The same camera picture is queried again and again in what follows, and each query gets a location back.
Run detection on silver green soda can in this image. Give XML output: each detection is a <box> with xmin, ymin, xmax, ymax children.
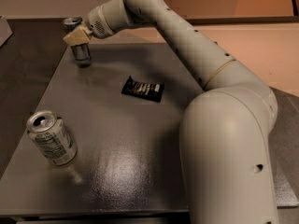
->
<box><xmin>26</xmin><ymin>110</ymin><xmax>78</xmax><ymax>166</ymax></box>

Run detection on grey object at left edge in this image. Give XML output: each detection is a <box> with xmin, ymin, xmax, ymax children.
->
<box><xmin>0</xmin><ymin>16</ymin><xmax>12</xmax><ymax>47</ymax></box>

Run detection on blue silver redbull can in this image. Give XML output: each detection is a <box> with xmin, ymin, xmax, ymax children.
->
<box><xmin>63</xmin><ymin>17</ymin><xmax>92</xmax><ymax>68</ymax></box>

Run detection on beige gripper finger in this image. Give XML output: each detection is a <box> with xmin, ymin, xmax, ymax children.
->
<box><xmin>64</xmin><ymin>25</ymin><xmax>92</xmax><ymax>47</ymax></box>

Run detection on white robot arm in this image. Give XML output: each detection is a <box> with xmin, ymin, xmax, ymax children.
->
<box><xmin>64</xmin><ymin>0</ymin><xmax>278</xmax><ymax>224</ymax></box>

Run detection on black snack bar wrapper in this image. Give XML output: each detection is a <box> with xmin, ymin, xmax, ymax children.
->
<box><xmin>121</xmin><ymin>77</ymin><xmax>164</xmax><ymax>103</ymax></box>

